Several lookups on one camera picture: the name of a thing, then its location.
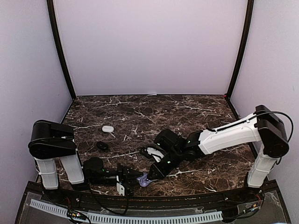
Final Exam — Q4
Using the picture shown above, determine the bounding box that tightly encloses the white earbud charging case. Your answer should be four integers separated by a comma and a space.
102, 126, 114, 133

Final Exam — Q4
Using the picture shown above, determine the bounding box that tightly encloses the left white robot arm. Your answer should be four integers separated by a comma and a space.
28, 120, 147, 203

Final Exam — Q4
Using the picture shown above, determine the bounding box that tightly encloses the right black frame post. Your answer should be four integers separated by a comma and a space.
226, 0, 254, 99

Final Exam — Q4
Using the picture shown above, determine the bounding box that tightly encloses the purple round charging case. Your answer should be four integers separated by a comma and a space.
136, 173, 152, 187

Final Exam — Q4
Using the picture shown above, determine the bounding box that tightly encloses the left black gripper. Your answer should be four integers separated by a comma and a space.
90, 163, 144, 188

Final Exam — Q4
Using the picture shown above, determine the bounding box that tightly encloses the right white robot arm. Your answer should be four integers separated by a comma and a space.
139, 105, 292, 203

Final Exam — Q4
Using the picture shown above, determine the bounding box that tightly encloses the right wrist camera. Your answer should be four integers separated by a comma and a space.
139, 146, 164, 162

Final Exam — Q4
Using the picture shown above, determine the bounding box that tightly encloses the left black frame post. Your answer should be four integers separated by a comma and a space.
46, 0, 77, 100

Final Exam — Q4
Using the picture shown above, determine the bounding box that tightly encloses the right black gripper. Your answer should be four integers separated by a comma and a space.
147, 148, 183, 180

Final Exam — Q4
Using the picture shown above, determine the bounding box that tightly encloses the black earbud charging case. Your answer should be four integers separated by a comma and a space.
96, 141, 109, 151

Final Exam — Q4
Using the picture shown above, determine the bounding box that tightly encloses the white slotted cable duct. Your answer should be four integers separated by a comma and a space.
29, 199, 223, 224

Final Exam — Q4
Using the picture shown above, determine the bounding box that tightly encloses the black frame post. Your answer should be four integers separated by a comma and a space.
46, 0, 77, 100
226, 0, 254, 99

